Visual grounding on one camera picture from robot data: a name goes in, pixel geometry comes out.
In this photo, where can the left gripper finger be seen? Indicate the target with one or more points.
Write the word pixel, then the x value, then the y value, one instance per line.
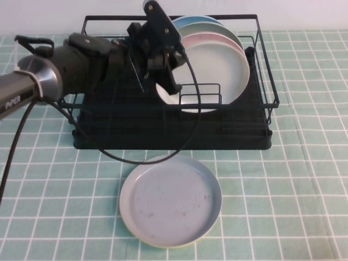
pixel 155 63
pixel 170 79

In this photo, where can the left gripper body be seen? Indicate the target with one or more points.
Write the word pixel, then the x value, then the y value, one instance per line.
pixel 138 36

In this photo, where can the white plate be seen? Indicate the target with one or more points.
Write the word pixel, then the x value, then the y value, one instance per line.
pixel 217 70

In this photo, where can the blue plate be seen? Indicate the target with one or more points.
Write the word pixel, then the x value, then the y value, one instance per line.
pixel 190 20

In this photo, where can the pink plate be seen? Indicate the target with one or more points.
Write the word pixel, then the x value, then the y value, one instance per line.
pixel 217 40

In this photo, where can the grey-green plate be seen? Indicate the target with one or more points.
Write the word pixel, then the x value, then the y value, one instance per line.
pixel 217 31

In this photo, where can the grey plate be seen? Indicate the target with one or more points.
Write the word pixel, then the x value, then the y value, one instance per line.
pixel 171 201

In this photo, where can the black plastic drip tray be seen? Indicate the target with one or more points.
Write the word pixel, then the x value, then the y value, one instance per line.
pixel 136 133

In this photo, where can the white zip tie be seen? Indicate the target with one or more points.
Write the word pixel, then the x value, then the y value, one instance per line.
pixel 36 84

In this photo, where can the green checkered tablecloth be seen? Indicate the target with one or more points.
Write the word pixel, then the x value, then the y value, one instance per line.
pixel 299 163

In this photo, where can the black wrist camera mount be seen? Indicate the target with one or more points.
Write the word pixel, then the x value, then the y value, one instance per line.
pixel 161 24

